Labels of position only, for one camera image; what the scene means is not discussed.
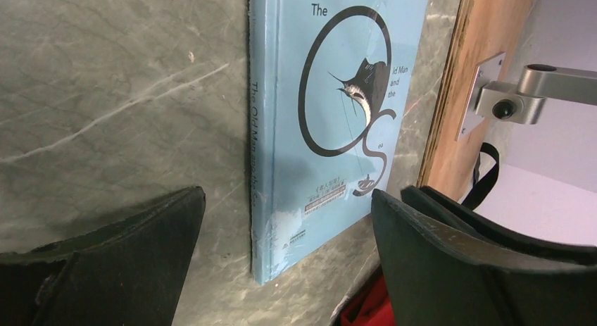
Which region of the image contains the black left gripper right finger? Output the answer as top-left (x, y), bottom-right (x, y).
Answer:
top-left (371, 186), bottom-right (596, 325)

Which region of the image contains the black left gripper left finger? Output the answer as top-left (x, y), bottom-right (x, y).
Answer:
top-left (1, 186), bottom-right (206, 325)

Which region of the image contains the red backpack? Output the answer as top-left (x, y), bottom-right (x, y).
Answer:
top-left (332, 142), bottom-right (500, 325)

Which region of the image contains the light blue notebook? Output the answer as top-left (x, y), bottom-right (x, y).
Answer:
top-left (248, 0), bottom-right (429, 284)

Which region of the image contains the wooden base board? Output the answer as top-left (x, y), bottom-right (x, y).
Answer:
top-left (417, 0), bottom-right (533, 200)

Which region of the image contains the metal stand bracket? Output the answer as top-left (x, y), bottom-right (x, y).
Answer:
top-left (456, 52), bottom-right (596, 140)

